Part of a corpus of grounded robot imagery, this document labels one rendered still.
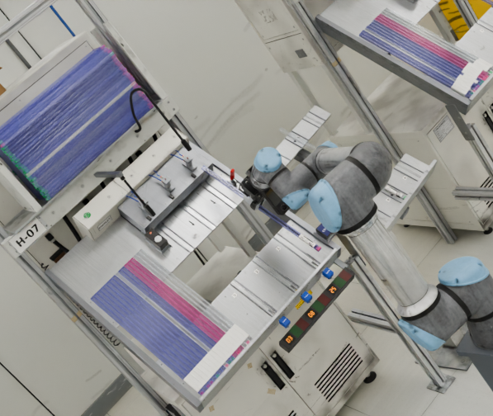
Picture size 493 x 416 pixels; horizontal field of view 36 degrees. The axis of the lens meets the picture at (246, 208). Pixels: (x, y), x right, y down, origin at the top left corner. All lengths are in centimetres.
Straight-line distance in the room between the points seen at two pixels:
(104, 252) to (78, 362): 173
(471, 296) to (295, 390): 111
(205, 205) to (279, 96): 216
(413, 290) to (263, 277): 72
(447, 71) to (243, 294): 117
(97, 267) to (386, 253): 112
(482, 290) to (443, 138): 135
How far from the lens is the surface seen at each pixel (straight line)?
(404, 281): 192
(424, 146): 326
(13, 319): 417
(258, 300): 249
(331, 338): 298
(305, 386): 295
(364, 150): 185
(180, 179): 267
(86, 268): 264
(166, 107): 277
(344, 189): 179
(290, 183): 218
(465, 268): 202
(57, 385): 431
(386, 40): 309
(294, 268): 253
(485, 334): 210
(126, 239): 266
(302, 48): 335
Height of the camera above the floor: 189
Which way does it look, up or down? 21 degrees down
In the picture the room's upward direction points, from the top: 38 degrees counter-clockwise
